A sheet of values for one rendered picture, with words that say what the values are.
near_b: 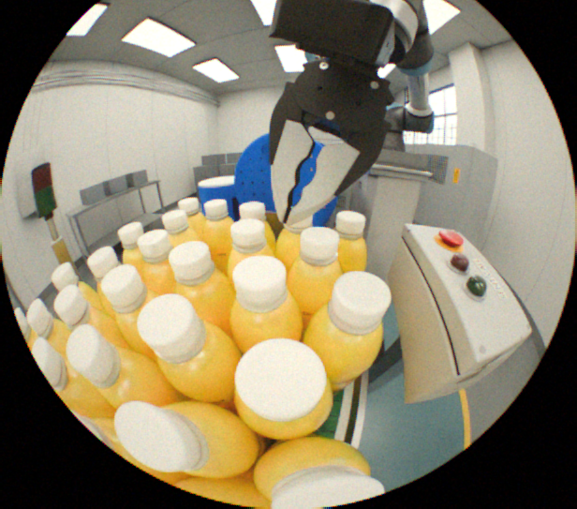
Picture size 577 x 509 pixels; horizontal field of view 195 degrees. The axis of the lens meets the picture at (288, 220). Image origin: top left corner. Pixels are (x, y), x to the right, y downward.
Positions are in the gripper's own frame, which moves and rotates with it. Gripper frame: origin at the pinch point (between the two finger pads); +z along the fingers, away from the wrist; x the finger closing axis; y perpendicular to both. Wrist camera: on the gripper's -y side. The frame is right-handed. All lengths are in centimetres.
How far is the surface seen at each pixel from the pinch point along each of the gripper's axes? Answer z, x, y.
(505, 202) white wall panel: -90, -231, 165
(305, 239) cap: 1.4, -2.6, 0.0
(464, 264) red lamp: -4.7, -16.9, -1.8
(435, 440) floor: 68, -134, -27
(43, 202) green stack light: 11.6, 40.9, -19.5
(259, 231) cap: 3.5, 2.1, 0.7
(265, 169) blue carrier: 3.2, 13.3, 24.9
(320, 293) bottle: 5.3, -6.5, -1.5
